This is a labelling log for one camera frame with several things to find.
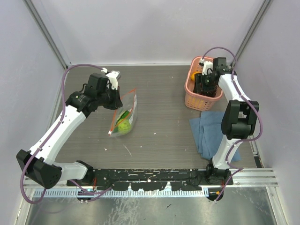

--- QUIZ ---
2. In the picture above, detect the yellow orange mango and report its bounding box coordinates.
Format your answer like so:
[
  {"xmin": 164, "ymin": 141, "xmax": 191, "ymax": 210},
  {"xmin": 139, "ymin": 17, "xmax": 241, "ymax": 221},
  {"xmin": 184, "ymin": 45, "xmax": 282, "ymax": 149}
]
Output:
[{"xmin": 191, "ymin": 73, "xmax": 196, "ymax": 81}]

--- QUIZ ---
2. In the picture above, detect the clear red zip top bag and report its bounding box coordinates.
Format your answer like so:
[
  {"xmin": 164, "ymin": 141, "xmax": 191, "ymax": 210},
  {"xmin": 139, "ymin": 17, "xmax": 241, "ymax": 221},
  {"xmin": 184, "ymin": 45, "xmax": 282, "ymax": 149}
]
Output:
[{"xmin": 108, "ymin": 89, "xmax": 138, "ymax": 137}]

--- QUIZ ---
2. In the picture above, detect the green custard apple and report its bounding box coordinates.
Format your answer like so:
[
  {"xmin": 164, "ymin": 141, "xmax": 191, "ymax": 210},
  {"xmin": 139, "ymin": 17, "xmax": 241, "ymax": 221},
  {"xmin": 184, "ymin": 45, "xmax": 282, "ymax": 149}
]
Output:
[{"xmin": 118, "ymin": 119, "xmax": 131, "ymax": 135}]

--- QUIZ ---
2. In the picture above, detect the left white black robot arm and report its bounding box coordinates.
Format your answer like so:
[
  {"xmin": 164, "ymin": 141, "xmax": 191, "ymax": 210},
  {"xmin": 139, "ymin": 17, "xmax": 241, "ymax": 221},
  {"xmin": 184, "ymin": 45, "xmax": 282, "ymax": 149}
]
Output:
[{"xmin": 16, "ymin": 71, "xmax": 122, "ymax": 189}]

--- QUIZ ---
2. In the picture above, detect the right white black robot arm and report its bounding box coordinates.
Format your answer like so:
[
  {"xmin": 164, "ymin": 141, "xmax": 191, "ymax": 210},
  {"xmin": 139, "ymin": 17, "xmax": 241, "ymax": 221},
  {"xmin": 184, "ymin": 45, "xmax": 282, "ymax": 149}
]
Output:
[{"xmin": 194, "ymin": 57, "xmax": 259, "ymax": 185}]

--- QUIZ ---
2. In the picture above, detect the dark purple grape bunch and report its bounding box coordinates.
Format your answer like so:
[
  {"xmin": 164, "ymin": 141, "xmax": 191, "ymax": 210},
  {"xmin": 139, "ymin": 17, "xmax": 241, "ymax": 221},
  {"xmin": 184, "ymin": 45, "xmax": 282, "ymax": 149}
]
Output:
[{"xmin": 200, "ymin": 90, "xmax": 217, "ymax": 98}]

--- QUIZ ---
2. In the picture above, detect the pink plastic basket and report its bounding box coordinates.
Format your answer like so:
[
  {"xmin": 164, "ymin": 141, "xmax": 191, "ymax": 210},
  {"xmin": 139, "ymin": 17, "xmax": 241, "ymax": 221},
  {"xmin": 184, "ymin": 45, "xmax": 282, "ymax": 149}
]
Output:
[{"xmin": 184, "ymin": 56, "xmax": 223, "ymax": 111}]

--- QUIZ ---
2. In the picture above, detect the blue folded cloth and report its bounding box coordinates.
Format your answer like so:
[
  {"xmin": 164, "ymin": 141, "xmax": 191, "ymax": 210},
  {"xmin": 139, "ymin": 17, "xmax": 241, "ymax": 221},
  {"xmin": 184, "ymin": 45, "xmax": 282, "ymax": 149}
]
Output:
[{"xmin": 188, "ymin": 111, "xmax": 242, "ymax": 162}]

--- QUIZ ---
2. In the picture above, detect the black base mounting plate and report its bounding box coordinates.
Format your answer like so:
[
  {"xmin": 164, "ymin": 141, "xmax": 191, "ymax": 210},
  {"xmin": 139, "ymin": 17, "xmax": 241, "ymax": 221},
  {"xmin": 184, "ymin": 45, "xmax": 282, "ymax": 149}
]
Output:
[{"xmin": 76, "ymin": 169, "xmax": 233, "ymax": 191}]

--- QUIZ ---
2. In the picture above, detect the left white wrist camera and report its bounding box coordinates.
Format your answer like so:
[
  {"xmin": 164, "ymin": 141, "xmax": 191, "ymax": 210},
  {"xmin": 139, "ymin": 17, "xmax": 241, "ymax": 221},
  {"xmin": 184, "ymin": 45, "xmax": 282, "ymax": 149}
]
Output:
[{"xmin": 101, "ymin": 68, "xmax": 121, "ymax": 90}]

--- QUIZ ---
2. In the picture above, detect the right aluminium frame post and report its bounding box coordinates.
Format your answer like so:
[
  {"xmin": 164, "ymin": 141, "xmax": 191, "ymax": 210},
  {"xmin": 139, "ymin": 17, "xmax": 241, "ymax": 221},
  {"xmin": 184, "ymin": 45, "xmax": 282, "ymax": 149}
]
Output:
[{"xmin": 236, "ymin": 0, "xmax": 273, "ymax": 60}]

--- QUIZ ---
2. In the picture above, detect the aluminium frame post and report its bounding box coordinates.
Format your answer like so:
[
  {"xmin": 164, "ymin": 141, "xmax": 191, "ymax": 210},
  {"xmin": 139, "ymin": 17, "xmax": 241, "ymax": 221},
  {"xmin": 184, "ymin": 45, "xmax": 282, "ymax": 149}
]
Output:
[
  {"xmin": 236, "ymin": 0, "xmax": 273, "ymax": 60},
  {"xmin": 23, "ymin": 0, "xmax": 69, "ymax": 69}
]

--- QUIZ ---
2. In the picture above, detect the aluminium front rail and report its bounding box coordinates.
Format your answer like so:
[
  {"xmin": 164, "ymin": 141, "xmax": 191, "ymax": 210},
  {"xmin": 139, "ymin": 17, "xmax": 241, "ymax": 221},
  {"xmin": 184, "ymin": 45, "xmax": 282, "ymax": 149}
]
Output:
[{"xmin": 22, "ymin": 167, "xmax": 278, "ymax": 188}]

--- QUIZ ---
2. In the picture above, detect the left aluminium frame post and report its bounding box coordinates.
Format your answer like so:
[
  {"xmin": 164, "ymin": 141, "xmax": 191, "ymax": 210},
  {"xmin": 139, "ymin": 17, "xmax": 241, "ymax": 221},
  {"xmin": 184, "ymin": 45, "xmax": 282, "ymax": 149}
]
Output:
[{"xmin": 23, "ymin": 0, "xmax": 69, "ymax": 69}]

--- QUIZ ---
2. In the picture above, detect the slotted cable duct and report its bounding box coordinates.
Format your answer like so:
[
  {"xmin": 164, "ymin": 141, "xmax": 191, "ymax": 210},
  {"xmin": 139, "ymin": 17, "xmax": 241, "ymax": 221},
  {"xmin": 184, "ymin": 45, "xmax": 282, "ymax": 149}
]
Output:
[{"xmin": 44, "ymin": 188, "xmax": 209, "ymax": 198}]

